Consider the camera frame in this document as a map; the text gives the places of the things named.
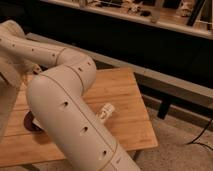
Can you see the dark bench with legs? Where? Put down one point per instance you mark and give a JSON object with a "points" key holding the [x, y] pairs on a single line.
{"points": [[170, 90]]}

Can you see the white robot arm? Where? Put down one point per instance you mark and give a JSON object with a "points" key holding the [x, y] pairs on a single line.
{"points": [[55, 98]]}

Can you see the dark brown round plate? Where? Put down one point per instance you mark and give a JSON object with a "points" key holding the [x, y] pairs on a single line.
{"points": [[28, 123]]}

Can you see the long wooden shelf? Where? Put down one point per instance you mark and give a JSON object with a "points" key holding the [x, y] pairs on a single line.
{"points": [[174, 20]]}

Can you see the wooden low table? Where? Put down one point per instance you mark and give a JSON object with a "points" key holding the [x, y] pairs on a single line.
{"points": [[130, 123]]}

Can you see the white condiment bottle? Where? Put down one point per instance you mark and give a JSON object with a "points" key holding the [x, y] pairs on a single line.
{"points": [[105, 112]]}

